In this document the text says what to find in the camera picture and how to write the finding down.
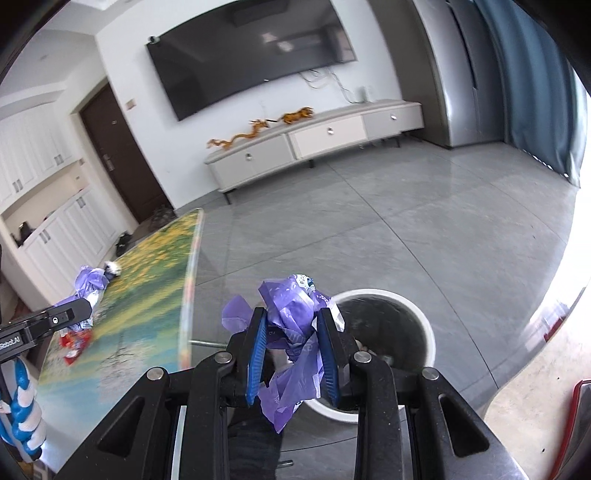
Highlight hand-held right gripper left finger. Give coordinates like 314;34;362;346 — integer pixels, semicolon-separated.
55;307;269;480

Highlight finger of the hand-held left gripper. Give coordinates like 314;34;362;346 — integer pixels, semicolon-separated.
25;298;92;344

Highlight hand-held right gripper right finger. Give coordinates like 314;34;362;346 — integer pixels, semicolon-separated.
316;307;529;480

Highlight purple plastic bag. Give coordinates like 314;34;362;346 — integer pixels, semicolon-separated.
51;265;112;324
222;273;346;435

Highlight white round waste bin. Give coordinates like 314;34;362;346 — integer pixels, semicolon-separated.
302;288;437;424

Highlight red snack wrapper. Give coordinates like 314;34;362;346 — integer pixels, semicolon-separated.
60;325;93;365

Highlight black bin liner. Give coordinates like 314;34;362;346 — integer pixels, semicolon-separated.
337;295;423;370

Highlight blue white striped cloth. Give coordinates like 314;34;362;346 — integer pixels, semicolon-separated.
0;355;48;462

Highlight glass table with flower print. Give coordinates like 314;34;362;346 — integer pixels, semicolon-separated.
36;208;229;476

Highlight dark brown door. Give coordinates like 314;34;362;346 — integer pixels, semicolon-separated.
79;84;174;222

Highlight orange dragon figurine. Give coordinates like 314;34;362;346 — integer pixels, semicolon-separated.
207;117;271;151

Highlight long white television cabinet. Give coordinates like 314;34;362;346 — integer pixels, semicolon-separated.
204;98;426;204

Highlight orange tiger figurine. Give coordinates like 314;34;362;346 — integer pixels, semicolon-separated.
281;107;316;125

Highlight grey refrigerator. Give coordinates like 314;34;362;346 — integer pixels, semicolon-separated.
413;0;509;148

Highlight blue curtain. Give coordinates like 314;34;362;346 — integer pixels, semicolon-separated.
475;0;583;188

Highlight white wall cupboard unit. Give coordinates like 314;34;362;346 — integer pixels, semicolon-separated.
0;104;141;315

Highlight white wall cables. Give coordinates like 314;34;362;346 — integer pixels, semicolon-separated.
300;67;358;100

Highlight black wall television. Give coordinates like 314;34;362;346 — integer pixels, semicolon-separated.
145;0;358;122

